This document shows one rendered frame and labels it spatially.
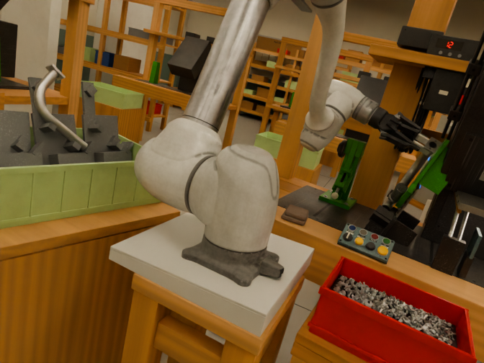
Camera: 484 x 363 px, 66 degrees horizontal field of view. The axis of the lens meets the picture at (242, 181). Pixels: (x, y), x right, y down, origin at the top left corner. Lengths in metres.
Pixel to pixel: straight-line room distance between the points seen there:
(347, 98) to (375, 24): 10.20
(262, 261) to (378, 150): 0.99
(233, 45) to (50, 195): 0.66
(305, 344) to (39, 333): 0.77
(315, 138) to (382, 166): 0.46
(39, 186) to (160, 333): 0.53
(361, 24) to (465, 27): 2.53
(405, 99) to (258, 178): 1.03
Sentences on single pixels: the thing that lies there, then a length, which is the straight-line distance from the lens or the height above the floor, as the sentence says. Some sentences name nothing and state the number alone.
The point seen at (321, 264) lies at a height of 0.82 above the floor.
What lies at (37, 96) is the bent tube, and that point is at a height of 1.10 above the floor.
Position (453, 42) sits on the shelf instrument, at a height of 1.60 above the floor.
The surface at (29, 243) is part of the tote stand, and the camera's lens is 1.11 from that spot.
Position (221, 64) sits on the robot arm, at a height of 1.33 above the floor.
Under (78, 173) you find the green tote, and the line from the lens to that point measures 1.20.
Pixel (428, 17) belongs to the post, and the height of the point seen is 1.68.
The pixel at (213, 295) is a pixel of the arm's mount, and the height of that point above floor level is 0.89.
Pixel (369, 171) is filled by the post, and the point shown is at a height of 1.04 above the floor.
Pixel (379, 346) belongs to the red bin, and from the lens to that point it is 0.91.
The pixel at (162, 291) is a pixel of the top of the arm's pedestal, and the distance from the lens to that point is 0.85.
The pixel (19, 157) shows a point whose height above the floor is 0.92.
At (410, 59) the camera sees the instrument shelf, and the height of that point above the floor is 1.51.
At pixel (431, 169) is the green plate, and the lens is 1.34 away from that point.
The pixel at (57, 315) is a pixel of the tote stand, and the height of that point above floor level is 0.52.
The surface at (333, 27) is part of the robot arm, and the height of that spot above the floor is 1.50.
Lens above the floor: 1.33
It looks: 16 degrees down
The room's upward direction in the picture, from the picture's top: 14 degrees clockwise
